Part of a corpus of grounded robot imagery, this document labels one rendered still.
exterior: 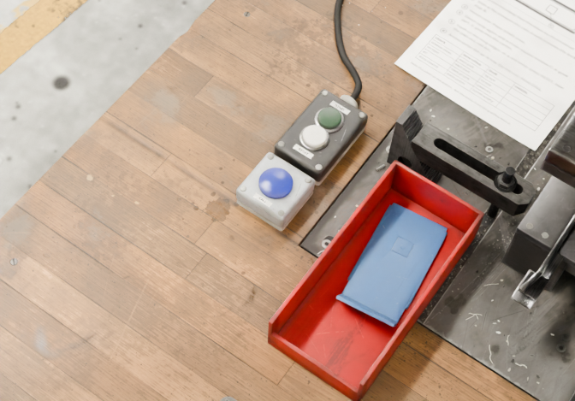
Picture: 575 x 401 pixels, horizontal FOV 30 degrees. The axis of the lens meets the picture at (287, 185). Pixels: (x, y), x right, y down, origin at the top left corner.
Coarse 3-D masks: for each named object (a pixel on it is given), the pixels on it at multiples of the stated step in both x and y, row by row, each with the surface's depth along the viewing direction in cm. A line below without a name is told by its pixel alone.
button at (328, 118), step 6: (330, 108) 129; (318, 114) 129; (324, 114) 129; (330, 114) 129; (336, 114) 129; (318, 120) 128; (324, 120) 128; (330, 120) 128; (336, 120) 128; (324, 126) 128; (330, 126) 128; (336, 126) 128
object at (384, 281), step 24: (408, 216) 126; (384, 240) 124; (408, 240) 124; (432, 240) 124; (360, 264) 122; (384, 264) 122; (408, 264) 122; (360, 288) 121; (384, 288) 121; (408, 288) 121; (384, 312) 119
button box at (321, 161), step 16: (336, 0) 142; (336, 16) 140; (336, 32) 139; (352, 64) 136; (320, 96) 131; (336, 96) 131; (352, 96) 133; (304, 112) 130; (352, 112) 130; (288, 128) 129; (304, 128) 128; (336, 128) 128; (352, 128) 129; (288, 144) 127; (304, 144) 127; (336, 144) 128; (352, 144) 131; (288, 160) 128; (304, 160) 126; (320, 160) 127; (336, 160) 128; (320, 176) 126
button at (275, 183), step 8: (272, 168) 125; (280, 168) 125; (264, 176) 124; (272, 176) 124; (280, 176) 124; (288, 176) 124; (264, 184) 124; (272, 184) 124; (280, 184) 124; (288, 184) 124; (264, 192) 123; (272, 192) 123; (280, 192) 123; (288, 192) 124
